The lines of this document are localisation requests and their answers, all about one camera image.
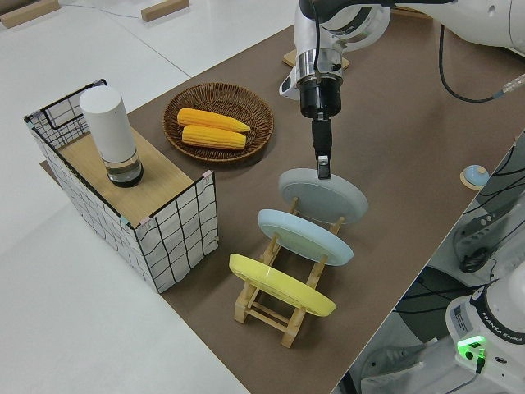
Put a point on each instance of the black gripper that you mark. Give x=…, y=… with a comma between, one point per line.
x=320, y=96

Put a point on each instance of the gray plate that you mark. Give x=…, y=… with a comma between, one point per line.
x=324, y=197

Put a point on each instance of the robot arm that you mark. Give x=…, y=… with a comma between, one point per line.
x=484, y=20

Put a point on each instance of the light blue plate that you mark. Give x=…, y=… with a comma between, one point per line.
x=303, y=238

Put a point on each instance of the yellow plate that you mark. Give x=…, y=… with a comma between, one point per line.
x=283, y=287

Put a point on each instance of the wooden plate rack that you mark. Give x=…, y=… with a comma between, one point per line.
x=266, y=318

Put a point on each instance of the brown wicker basket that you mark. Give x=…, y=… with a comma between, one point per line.
x=254, y=123

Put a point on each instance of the wooden mug tree stand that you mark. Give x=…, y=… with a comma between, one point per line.
x=345, y=63

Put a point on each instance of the yellow corn cob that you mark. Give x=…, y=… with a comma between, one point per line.
x=213, y=138
x=209, y=119

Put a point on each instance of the black floor device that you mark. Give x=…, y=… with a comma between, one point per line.
x=476, y=259

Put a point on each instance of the white cylindrical bottle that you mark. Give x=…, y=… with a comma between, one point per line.
x=110, y=123

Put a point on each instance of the wooden block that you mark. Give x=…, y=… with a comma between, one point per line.
x=164, y=9
x=28, y=12

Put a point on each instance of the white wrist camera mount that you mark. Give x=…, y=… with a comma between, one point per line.
x=289, y=84

